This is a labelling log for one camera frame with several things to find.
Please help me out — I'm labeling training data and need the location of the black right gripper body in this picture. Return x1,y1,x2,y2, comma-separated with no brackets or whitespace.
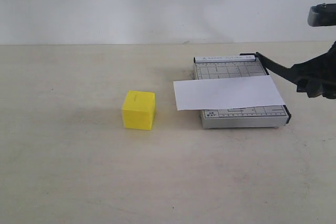
297,44,335,100

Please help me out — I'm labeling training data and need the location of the grey metal paper cutter base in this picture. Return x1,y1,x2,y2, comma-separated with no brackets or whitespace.
193,53,291,129

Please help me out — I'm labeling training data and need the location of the yellow foam cube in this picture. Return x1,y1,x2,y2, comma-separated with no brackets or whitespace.
122,90,156,131

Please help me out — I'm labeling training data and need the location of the white paper sheet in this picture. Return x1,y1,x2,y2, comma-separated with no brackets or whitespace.
173,75,285,111

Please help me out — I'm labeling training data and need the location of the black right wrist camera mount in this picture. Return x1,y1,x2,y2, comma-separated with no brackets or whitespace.
307,3,336,27

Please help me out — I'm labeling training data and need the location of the black cutter blade arm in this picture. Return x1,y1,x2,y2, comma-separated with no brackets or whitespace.
239,52,308,87

